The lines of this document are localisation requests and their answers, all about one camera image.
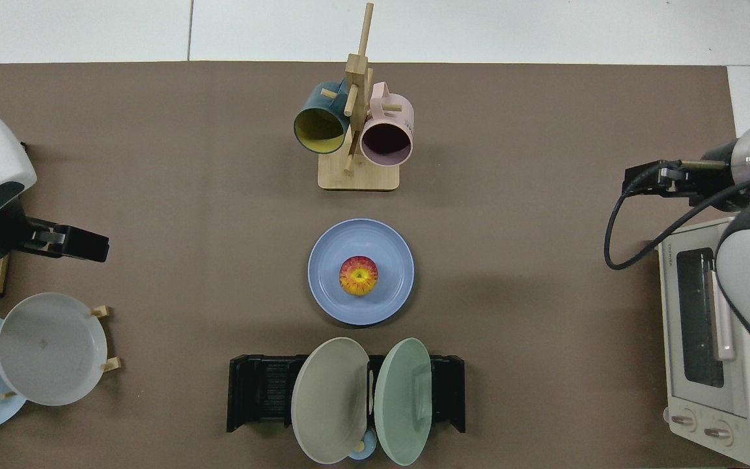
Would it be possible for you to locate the wooden cup stand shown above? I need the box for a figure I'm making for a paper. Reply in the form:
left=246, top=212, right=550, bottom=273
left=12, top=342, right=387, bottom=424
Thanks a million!
left=318, top=2, right=401, bottom=192

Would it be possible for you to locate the pale toaster oven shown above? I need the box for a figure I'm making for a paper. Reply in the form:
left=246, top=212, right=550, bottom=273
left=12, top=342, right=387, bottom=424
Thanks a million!
left=656, top=217, right=750, bottom=467

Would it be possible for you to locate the white plate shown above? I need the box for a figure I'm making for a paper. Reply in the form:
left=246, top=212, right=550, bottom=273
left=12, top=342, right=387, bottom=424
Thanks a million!
left=0, top=292, right=108, bottom=407

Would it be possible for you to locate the grey beige plate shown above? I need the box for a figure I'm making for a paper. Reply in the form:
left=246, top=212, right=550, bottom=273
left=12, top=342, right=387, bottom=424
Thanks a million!
left=291, top=337, right=371, bottom=465

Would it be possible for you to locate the dark teal cup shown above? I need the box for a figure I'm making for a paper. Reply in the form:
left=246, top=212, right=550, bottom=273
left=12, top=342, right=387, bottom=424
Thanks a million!
left=293, top=80, right=351, bottom=155

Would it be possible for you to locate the black dish rack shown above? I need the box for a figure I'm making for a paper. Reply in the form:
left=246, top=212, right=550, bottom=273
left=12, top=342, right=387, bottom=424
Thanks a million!
left=227, top=354, right=466, bottom=434

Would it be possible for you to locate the wooden peg plate stand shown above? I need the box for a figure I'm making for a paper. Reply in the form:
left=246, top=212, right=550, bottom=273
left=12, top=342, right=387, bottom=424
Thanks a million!
left=0, top=305, right=122, bottom=399

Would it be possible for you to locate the small blue round thing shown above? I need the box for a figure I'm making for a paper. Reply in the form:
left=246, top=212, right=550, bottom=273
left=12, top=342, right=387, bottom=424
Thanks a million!
left=348, top=430, right=378, bottom=461

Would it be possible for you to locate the brown table cloth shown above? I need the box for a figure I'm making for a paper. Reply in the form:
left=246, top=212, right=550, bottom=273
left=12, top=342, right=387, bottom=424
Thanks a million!
left=0, top=62, right=740, bottom=469

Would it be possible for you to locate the pale green plate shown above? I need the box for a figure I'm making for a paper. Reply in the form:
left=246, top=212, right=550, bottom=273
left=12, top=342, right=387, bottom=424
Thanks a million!
left=374, top=337, right=433, bottom=467

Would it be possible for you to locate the pink cup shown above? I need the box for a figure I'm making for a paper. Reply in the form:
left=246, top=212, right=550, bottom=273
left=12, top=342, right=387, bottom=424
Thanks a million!
left=359, top=81, right=415, bottom=167

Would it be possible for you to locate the red yellow apple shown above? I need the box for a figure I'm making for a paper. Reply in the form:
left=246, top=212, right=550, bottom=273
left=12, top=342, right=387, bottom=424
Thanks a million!
left=339, top=256, right=379, bottom=297

